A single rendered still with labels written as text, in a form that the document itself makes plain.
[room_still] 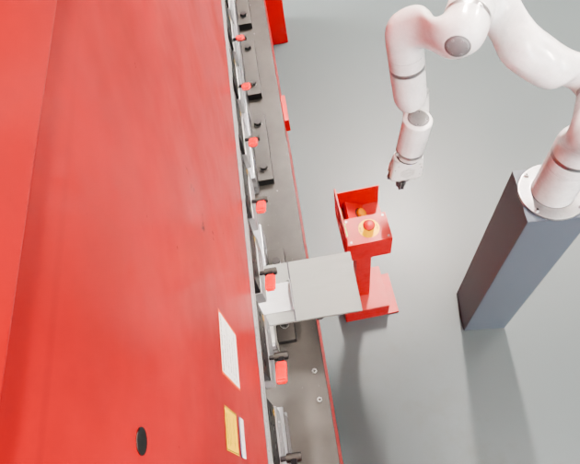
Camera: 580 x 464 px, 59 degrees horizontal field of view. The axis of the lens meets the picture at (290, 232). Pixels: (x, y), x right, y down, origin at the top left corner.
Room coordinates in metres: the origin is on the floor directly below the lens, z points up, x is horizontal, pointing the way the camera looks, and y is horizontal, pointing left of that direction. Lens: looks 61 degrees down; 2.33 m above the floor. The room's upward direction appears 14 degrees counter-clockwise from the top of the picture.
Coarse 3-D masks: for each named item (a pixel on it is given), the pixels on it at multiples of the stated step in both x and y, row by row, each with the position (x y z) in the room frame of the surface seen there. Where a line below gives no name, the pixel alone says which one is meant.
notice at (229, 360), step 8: (224, 320) 0.25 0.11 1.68; (224, 328) 0.24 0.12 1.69; (224, 336) 0.23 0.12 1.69; (232, 336) 0.25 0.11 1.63; (224, 344) 0.22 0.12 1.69; (232, 344) 0.23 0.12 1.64; (224, 352) 0.21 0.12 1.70; (232, 352) 0.22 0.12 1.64; (224, 360) 0.20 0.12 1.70; (232, 360) 0.21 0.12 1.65; (224, 368) 0.18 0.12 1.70; (232, 368) 0.20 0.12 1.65; (232, 376) 0.19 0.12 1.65
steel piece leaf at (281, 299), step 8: (280, 288) 0.58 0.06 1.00; (288, 288) 0.57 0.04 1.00; (272, 296) 0.56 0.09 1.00; (280, 296) 0.55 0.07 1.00; (288, 296) 0.55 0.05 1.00; (264, 304) 0.54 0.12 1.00; (272, 304) 0.54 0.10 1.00; (280, 304) 0.53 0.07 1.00; (288, 304) 0.53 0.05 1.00; (264, 312) 0.52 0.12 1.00; (272, 312) 0.51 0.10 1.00
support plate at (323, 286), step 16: (336, 256) 0.63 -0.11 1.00; (304, 272) 0.61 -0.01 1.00; (320, 272) 0.60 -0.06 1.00; (336, 272) 0.59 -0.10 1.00; (352, 272) 0.58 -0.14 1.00; (304, 288) 0.56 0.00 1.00; (320, 288) 0.55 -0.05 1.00; (336, 288) 0.54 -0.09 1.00; (352, 288) 0.53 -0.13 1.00; (304, 304) 0.52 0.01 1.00; (320, 304) 0.50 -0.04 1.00; (336, 304) 0.49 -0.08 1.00; (352, 304) 0.48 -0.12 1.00; (272, 320) 0.49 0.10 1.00; (288, 320) 0.48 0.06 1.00
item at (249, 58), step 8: (248, 56) 1.62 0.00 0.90; (256, 56) 1.62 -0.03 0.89; (248, 64) 1.58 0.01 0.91; (256, 64) 1.57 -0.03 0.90; (248, 72) 1.54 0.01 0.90; (256, 72) 1.53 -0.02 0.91; (248, 80) 1.50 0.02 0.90; (256, 80) 1.49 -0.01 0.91; (256, 88) 1.44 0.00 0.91; (248, 96) 1.42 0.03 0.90; (256, 96) 1.42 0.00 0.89
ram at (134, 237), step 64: (64, 0) 0.33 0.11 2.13; (128, 0) 0.46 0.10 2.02; (192, 0) 0.83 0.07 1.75; (64, 64) 0.28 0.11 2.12; (128, 64) 0.38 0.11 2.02; (192, 64) 0.64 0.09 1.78; (64, 128) 0.23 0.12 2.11; (128, 128) 0.31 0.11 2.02; (192, 128) 0.49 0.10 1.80; (64, 192) 0.19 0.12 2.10; (128, 192) 0.25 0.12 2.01; (192, 192) 0.38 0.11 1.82; (64, 256) 0.15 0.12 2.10; (128, 256) 0.19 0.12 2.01; (192, 256) 0.28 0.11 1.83; (64, 320) 0.12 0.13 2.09; (128, 320) 0.14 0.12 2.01; (192, 320) 0.20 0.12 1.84; (256, 320) 0.36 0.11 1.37; (64, 384) 0.08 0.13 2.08; (128, 384) 0.10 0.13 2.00; (192, 384) 0.13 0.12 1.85; (256, 384) 0.22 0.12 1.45; (0, 448) 0.05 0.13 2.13; (64, 448) 0.05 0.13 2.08; (128, 448) 0.06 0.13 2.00; (192, 448) 0.08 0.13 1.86; (256, 448) 0.11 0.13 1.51
